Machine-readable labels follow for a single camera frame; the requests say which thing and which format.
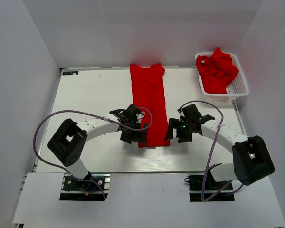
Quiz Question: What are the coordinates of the white plastic basket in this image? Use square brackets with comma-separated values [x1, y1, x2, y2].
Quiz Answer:
[198, 53, 249, 101]

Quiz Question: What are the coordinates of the red shirts pile in basket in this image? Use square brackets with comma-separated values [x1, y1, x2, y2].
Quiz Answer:
[196, 48, 239, 94]

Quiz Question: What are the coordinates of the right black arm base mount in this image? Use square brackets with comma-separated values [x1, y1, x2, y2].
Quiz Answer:
[183, 174, 236, 202]

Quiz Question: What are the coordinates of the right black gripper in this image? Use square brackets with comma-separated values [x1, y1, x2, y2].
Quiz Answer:
[165, 118, 193, 143]

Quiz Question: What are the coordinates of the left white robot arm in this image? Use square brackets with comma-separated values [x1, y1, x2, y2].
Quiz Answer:
[47, 104, 153, 190]

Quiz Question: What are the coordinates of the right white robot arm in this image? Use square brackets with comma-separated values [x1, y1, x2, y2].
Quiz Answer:
[166, 104, 275, 190]

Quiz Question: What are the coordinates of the red t shirt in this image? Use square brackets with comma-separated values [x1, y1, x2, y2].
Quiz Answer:
[130, 63, 170, 148]

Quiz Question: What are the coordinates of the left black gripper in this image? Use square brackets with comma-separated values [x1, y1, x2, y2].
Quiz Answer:
[120, 120, 148, 146]

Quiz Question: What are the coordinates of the blue label sticker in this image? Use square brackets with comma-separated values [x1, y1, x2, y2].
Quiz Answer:
[62, 71, 79, 76]

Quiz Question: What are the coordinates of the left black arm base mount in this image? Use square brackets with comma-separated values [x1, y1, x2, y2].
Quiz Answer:
[59, 174, 110, 201]

